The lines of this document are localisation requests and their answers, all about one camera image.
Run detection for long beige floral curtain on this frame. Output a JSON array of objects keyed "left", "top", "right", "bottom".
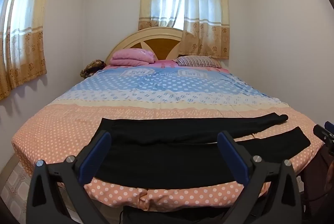
[{"left": 0, "top": 0, "right": 59, "bottom": 100}]

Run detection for dark maroon clothing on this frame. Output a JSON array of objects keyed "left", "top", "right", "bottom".
[{"left": 300, "top": 146, "right": 334, "bottom": 224}]

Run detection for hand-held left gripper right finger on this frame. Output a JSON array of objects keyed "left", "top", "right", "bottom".
[{"left": 217, "top": 131, "right": 303, "bottom": 224}]

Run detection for black pants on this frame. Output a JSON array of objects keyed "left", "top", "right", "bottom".
[{"left": 90, "top": 114, "right": 311, "bottom": 186}]

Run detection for polka dot bed sheet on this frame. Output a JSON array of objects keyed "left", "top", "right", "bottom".
[{"left": 12, "top": 58, "right": 325, "bottom": 213}]

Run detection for cream wooden headboard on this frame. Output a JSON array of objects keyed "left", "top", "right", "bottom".
[{"left": 105, "top": 27, "right": 184, "bottom": 64}]

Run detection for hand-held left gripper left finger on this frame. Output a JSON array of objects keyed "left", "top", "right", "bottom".
[{"left": 26, "top": 131, "right": 113, "bottom": 224}]

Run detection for beige floral curtain with valance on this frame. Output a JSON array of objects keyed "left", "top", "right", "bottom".
[{"left": 138, "top": 0, "right": 230, "bottom": 59}]

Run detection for brown woven bag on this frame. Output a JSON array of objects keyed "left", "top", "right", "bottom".
[{"left": 80, "top": 59, "right": 107, "bottom": 78}]

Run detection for striped pillow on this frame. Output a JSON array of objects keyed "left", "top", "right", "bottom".
[{"left": 174, "top": 55, "right": 222, "bottom": 68}]

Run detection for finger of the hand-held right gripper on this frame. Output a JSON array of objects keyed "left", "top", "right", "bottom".
[{"left": 313, "top": 121, "right": 334, "bottom": 156}]

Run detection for dark cloth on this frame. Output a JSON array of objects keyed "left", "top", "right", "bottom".
[{"left": 123, "top": 204, "right": 237, "bottom": 224}]

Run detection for folded pink blanket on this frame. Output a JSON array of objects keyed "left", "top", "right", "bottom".
[{"left": 109, "top": 48, "right": 156, "bottom": 67}]

